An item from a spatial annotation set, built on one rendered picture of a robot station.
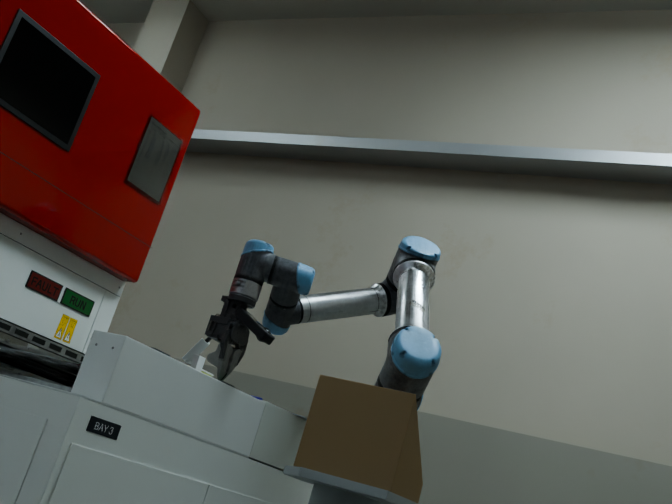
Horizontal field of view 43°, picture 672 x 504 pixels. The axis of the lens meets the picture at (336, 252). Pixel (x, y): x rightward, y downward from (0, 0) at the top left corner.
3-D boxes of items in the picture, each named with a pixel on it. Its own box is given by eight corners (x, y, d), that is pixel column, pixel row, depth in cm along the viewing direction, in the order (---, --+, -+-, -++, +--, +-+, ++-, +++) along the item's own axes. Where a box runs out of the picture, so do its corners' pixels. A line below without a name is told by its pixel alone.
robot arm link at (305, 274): (307, 294, 224) (267, 282, 224) (318, 261, 218) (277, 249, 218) (302, 312, 218) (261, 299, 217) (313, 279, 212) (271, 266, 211)
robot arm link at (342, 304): (399, 297, 254) (252, 314, 229) (411, 269, 248) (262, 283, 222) (419, 323, 247) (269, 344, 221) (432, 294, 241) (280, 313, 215)
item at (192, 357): (173, 380, 234) (188, 335, 238) (181, 384, 237) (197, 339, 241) (189, 384, 231) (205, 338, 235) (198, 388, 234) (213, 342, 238)
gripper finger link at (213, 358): (205, 377, 209) (216, 342, 212) (223, 381, 206) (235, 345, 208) (197, 374, 206) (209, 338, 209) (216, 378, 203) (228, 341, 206)
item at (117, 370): (68, 393, 172) (93, 329, 176) (220, 449, 217) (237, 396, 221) (101, 402, 167) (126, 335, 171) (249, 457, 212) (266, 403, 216)
